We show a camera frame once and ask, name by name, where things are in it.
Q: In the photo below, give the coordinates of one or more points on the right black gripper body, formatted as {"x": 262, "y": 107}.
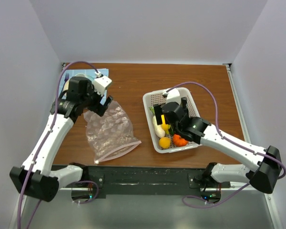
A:
{"x": 175, "y": 129}

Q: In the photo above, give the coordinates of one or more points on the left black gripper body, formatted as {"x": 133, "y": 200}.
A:
{"x": 91, "y": 101}

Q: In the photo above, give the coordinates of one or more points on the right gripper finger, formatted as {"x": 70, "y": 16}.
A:
{"x": 184, "y": 103}
{"x": 158, "y": 113}

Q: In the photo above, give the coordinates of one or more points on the white perforated plastic basket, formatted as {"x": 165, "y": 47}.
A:
{"x": 156, "y": 97}

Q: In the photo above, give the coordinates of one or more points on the single yellow fake banana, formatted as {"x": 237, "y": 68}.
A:
{"x": 166, "y": 127}

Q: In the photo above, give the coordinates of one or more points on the white fake eggplant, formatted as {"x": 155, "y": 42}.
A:
{"x": 157, "y": 128}

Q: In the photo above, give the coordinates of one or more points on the orange fake pumpkin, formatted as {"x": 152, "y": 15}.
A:
{"x": 179, "y": 141}

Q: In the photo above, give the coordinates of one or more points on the clear zip top bag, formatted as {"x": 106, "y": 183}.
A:
{"x": 110, "y": 136}

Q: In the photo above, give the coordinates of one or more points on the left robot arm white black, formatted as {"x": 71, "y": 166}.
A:
{"x": 35, "y": 178}

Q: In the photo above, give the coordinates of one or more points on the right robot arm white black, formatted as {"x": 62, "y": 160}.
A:
{"x": 260, "y": 167}

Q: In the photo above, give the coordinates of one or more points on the cream and teal plate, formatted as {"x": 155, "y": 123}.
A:
{"x": 71, "y": 75}

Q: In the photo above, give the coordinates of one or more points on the grey ceramic mug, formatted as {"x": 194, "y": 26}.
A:
{"x": 80, "y": 75}

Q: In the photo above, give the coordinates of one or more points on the blue checked placemat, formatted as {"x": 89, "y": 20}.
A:
{"x": 91, "y": 72}

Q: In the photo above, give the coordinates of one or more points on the dark purple fork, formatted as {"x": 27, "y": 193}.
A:
{"x": 66, "y": 78}

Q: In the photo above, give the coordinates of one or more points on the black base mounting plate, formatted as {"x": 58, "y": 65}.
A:
{"x": 149, "y": 181}

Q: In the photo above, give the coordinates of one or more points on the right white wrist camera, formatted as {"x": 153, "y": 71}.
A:
{"x": 172, "y": 96}

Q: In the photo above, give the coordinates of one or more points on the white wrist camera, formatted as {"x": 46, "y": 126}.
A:
{"x": 101, "y": 84}
{"x": 172, "y": 96}

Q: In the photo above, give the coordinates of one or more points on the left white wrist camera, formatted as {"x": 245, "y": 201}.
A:
{"x": 101, "y": 84}

